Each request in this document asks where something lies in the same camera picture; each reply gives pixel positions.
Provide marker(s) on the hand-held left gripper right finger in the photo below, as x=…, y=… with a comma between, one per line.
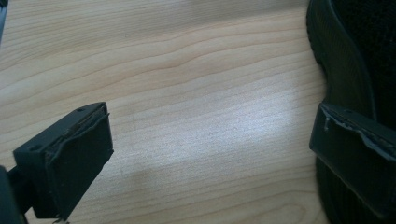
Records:
x=355, y=158

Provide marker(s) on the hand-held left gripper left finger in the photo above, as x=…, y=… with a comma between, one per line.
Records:
x=71, y=161

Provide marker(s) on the black shoe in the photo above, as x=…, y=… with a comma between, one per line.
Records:
x=342, y=62

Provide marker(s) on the dark object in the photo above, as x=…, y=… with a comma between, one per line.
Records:
x=2, y=18

